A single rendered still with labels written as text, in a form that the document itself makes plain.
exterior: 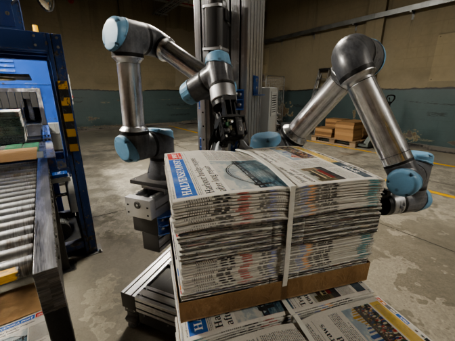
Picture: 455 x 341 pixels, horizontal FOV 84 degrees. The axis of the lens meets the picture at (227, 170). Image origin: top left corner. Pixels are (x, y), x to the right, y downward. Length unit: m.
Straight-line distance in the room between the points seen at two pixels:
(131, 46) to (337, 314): 1.00
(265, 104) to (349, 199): 0.97
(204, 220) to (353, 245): 0.30
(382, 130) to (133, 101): 0.85
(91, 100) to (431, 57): 9.11
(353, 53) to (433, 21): 6.48
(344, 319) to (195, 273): 0.27
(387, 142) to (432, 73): 6.33
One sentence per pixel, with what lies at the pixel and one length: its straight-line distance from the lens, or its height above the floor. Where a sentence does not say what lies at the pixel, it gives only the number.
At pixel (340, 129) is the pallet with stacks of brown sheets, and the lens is 6.67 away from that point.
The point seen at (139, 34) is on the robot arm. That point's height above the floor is 1.41.
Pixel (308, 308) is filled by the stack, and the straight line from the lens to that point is 0.54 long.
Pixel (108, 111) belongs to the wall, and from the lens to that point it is 9.65.
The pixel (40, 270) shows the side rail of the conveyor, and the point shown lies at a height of 0.80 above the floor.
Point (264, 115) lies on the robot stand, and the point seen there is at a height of 1.09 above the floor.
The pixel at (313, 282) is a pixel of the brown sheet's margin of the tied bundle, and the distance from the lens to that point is 0.54.
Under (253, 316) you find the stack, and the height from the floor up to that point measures 0.83.
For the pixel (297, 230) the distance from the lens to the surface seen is 0.46.
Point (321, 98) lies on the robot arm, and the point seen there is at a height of 1.18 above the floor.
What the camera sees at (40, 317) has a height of 0.01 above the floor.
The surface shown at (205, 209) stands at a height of 1.04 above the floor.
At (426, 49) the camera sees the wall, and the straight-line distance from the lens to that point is 7.21.
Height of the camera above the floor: 1.20
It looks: 17 degrees down
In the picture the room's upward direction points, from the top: straight up
